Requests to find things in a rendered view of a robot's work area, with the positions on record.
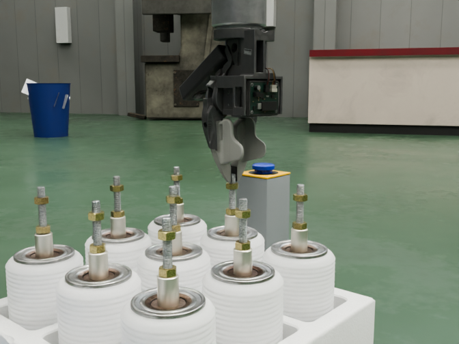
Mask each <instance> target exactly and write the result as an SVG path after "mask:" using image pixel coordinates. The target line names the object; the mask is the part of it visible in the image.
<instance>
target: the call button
mask: <svg viewBox="0 0 459 344"><path fill-rule="evenodd" d="M252 169H254V170H255V173H262V174H266V173H272V172H273V169H275V166H274V164H271V163H255V164H253V165H252Z"/></svg>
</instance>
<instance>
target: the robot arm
mask: <svg viewBox="0 0 459 344"><path fill-rule="evenodd" d="M266 1H267V0H212V26H213V27H214V28H215V30H214V40H216V41H221V42H225V46H224V45H217V46H216V47H215V48H214V50H213V51H212V52H211V53H210V54H209V55H208V56H207V58H205V59H204V60H203V61H202V62H201V63H200V65H199V66H198V67H197V68H196V69H195V70H194V71H193V73H192V74H191V75H190V76H189V77H188V78H187V79H186V80H185V82H183V84H181V86H180V87H179V90H180V94H181V96H182V99H183V100H192V101H203V110H202V115H201V122H202V127H203V130H204V134H205V137H206V141H207V144H208V147H209V148H210V150H211V152H212V156H213V158H214V161H215V162H216V165H217V167H218V169H219V170H220V172H221V175H222V176H223V177H224V179H225V181H226V182H232V173H233V174H235V176H236V177H235V178H236V179H235V180H236V182H237V181H239V180H240V178H241V176H242V174H243V172H244V170H245V167H246V165H247V161H250V160H255V159H258V158H262V157H264V155H265V154H266V145H265V143H264V142H262V141H261V140H260V139H259V138H258V137H257V136H256V131H255V125H256V122H257V119H258V116H272V115H278V114H282V103H283V76H275V71H274V70H273V69H272V68H266V54H267V42H274V41H275V31H265V30H264V29H263V28H265V26H266ZM269 69H271V70H272V71H273V73H269ZM266 70H268V73H266ZM227 115H231V116H232V117H238V119H237V120H236V121H235V122H234V123H232V121H231V120H230V119H223V118H225V117H226V116H227ZM230 163H231V164H230Z"/></svg>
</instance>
